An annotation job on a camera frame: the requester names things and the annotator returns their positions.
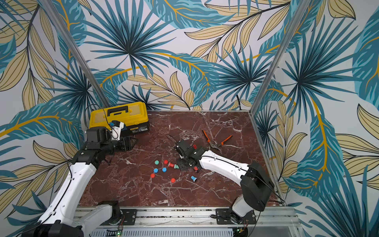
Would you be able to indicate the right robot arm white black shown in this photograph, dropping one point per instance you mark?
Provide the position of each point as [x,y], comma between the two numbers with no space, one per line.
[253,180]

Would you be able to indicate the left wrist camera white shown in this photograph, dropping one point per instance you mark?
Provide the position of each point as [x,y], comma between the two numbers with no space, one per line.
[116,127]

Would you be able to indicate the yellow black toolbox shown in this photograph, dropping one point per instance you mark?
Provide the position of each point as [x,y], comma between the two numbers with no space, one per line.
[133,115]

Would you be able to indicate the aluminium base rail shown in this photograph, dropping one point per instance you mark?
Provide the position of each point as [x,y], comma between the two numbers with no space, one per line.
[202,221]

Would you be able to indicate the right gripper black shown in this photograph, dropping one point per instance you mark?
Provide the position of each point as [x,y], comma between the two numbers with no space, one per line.
[183,152]

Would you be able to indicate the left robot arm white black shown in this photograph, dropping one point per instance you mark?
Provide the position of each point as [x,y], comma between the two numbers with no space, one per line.
[58,219]

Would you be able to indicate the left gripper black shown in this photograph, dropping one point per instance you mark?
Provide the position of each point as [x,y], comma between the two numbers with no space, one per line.
[125,140]

